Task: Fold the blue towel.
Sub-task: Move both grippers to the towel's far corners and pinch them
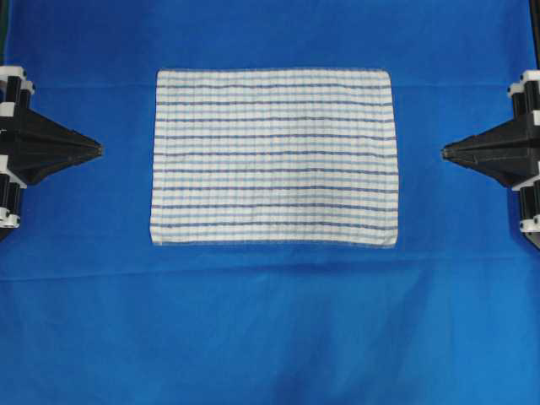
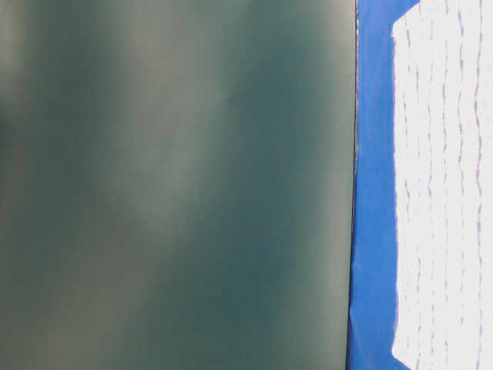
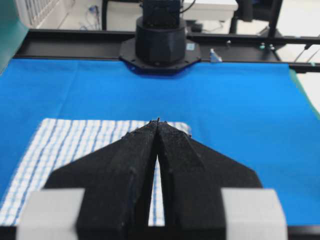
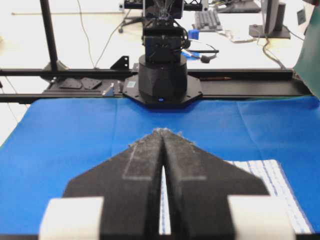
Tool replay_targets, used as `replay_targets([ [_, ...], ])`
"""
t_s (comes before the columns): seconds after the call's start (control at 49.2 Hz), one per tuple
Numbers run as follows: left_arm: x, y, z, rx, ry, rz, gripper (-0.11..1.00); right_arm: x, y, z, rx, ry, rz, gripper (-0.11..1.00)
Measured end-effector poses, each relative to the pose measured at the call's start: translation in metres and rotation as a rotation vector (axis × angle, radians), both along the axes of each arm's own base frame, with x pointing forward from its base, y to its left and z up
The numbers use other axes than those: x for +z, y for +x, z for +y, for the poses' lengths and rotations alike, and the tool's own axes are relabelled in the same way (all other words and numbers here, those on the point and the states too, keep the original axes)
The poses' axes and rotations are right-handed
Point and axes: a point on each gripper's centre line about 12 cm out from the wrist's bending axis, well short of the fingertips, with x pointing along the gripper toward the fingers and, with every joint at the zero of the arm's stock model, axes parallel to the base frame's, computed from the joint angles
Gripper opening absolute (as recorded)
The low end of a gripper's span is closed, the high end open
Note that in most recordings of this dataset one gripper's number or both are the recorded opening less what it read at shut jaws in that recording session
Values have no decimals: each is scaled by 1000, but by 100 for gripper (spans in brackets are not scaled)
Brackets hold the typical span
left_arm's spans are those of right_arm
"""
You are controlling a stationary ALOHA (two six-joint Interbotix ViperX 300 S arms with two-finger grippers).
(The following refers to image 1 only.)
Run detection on blue white striped towel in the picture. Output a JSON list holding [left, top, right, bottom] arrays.
[[149, 67, 399, 248]]

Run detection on blue table cloth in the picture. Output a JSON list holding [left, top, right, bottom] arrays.
[[1, 1, 539, 404]]

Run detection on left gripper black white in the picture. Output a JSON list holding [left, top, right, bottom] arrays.
[[1, 65, 103, 230]]

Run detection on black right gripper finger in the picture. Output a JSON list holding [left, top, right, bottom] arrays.
[[441, 152, 539, 188], [441, 111, 539, 157]]

